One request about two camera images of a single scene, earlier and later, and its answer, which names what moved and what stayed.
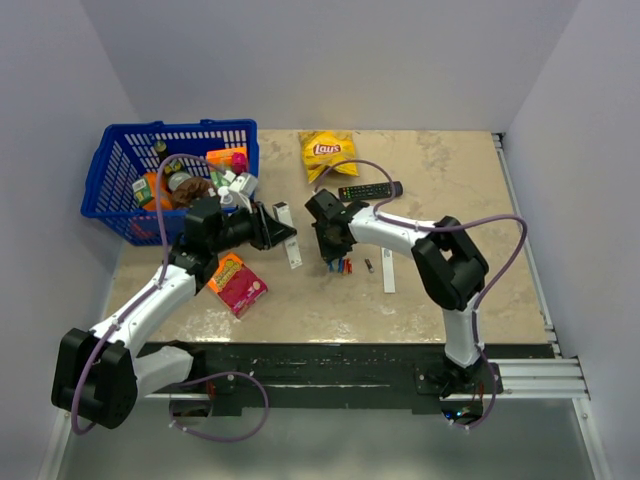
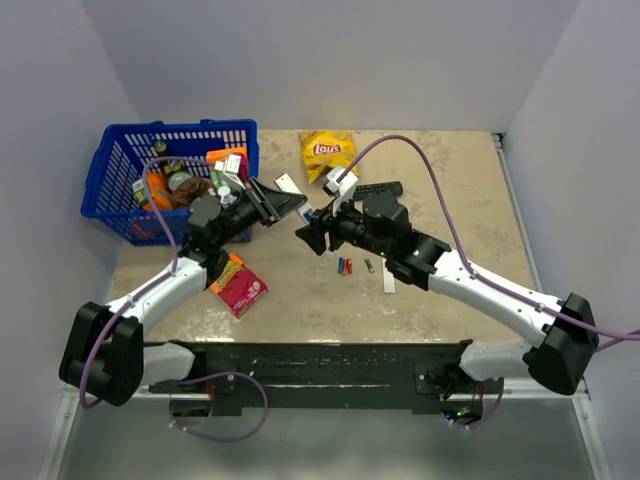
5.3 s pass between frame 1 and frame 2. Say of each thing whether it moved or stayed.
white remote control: moved
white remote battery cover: stayed
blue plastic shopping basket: stayed
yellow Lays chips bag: stayed
